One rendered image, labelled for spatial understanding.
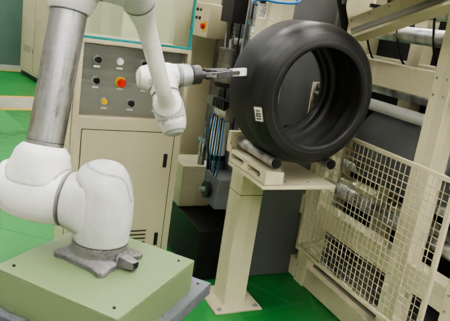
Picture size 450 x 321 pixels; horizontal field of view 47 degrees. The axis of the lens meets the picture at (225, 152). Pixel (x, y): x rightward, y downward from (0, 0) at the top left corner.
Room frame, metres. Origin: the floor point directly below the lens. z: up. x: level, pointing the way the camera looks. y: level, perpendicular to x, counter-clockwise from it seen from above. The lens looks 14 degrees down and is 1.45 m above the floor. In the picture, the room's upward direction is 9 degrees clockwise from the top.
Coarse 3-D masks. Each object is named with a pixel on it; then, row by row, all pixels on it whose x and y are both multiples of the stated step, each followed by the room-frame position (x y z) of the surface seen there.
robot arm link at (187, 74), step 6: (180, 66) 1.97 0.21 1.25; (186, 66) 1.98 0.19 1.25; (180, 72) 1.95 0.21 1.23; (186, 72) 1.97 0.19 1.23; (192, 72) 1.98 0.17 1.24; (180, 78) 1.95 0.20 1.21; (186, 78) 1.96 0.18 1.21; (192, 78) 1.97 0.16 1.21; (180, 84) 1.96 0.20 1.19; (186, 84) 1.98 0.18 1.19
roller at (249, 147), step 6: (240, 138) 2.40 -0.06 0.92; (240, 144) 2.36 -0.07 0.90; (246, 144) 2.32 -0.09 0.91; (252, 144) 2.30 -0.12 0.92; (246, 150) 2.31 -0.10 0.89; (252, 150) 2.25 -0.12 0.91; (258, 150) 2.22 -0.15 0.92; (264, 150) 2.21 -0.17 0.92; (258, 156) 2.20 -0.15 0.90; (264, 156) 2.16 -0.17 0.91; (270, 156) 2.14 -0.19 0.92; (270, 162) 2.11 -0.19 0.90; (276, 162) 2.10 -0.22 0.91; (276, 168) 2.10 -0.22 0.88
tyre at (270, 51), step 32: (288, 32) 2.12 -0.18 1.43; (320, 32) 2.13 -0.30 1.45; (256, 64) 2.08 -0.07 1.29; (288, 64) 2.06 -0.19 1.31; (320, 64) 2.48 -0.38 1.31; (352, 64) 2.38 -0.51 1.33; (256, 96) 2.04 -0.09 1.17; (320, 96) 2.50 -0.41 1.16; (352, 96) 2.40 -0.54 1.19; (256, 128) 2.07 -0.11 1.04; (288, 128) 2.44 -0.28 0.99; (320, 128) 2.46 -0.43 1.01; (352, 128) 2.22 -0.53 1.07; (288, 160) 2.14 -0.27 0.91; (320, 160) 2.21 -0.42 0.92
